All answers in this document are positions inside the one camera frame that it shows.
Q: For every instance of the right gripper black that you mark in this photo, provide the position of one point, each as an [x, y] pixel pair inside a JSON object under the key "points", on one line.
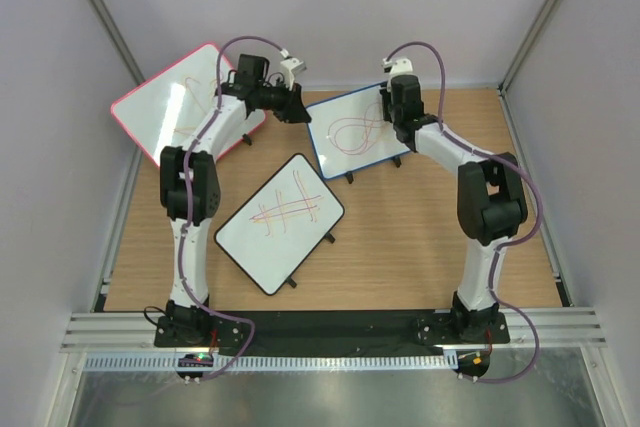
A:
{"points": [[385, 97]]}

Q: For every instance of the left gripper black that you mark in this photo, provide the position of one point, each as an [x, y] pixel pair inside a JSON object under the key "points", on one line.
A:
{"points": [[294, 110]]}

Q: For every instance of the blue framed whiteboard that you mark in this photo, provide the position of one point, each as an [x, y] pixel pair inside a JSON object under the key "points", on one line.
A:
{"points": [[348, 133]]}

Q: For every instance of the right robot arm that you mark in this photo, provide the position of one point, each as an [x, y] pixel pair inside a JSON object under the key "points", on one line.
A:
{"points": [[490, 201]]}

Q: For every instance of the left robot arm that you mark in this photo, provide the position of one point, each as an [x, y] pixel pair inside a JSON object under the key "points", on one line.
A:
{"points": [[190, 189]]}

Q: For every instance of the black framed whiteboard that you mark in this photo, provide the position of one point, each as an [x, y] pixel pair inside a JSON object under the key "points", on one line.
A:
{"points": [[271, 235]]}

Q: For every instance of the pink framed whiteboard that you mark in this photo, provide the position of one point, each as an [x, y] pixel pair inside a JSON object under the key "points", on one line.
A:
{"points": [[171, 107]]}

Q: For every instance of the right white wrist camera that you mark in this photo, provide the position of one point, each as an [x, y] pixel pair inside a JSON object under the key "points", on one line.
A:
{"points": [[397, 66]]}

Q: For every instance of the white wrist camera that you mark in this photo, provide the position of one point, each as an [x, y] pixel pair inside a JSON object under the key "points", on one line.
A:
{"points": [[397, 66], [290, 67]]}

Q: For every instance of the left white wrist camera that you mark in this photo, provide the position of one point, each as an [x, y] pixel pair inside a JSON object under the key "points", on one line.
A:
{"points": [[290, 67]]}

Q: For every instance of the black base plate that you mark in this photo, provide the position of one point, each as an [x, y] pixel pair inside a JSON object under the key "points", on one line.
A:
{"points": [[330, 332]]}

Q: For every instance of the aluminium frame rail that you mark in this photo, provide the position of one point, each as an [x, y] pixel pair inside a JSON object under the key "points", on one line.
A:
{"points": [[120, 331]]}

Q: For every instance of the slotted cable duct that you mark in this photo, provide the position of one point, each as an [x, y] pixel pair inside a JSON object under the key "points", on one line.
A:
{"points": [[198, 362]]}

